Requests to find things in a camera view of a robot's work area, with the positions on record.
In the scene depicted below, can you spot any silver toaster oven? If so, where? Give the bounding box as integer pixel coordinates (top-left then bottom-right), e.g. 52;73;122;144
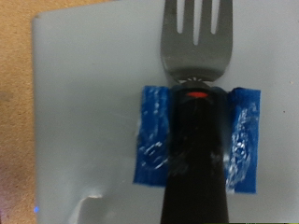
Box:
31;0;299;224

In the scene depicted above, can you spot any blue fork grip block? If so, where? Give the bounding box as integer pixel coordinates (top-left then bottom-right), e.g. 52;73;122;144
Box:
133;84;262;195

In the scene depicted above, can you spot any black handled metal fork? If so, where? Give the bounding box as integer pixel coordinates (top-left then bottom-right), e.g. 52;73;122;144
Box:
160;0;235;224

